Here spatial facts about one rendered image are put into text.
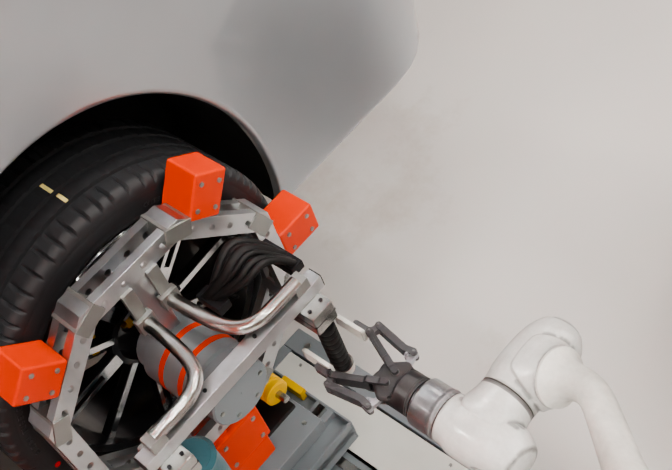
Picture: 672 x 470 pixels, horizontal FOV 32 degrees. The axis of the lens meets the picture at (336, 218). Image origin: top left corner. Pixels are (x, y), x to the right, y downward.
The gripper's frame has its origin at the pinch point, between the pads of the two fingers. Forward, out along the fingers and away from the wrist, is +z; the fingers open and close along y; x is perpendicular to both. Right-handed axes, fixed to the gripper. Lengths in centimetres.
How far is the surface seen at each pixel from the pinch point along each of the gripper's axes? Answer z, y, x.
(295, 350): 52, 17, -75
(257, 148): 37.1, 22.6, 7.7
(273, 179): 36.5, 22.7, -1.7
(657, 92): 25, 141, -83
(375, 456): 16, 7, -75
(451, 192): 54, 83, -83
